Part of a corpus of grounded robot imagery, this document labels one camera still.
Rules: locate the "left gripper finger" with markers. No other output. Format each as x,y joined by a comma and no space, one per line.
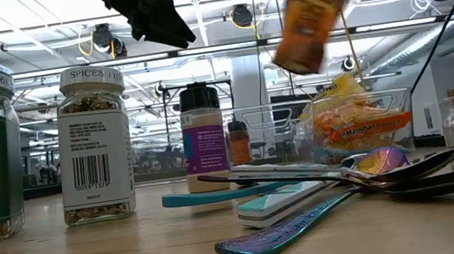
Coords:
163,24

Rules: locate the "yellow red ramen packet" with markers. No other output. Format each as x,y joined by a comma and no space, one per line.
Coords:
343,86

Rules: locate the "purple label spice bottle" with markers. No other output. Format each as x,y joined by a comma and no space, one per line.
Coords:
205,148

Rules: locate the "orange label spice bottle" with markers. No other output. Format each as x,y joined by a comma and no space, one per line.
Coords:
241,149

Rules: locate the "orange ramen packet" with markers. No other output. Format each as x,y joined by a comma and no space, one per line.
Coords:
369,128

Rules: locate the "white label spice jar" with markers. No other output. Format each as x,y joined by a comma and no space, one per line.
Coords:
93,154

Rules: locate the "blue yellow ramen packet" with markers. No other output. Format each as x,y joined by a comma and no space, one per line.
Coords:
338,155

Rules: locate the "dark mirror spoon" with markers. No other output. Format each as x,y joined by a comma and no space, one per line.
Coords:
415,167
448,182

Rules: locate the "white building column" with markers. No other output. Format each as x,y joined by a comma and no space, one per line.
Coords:
247,79

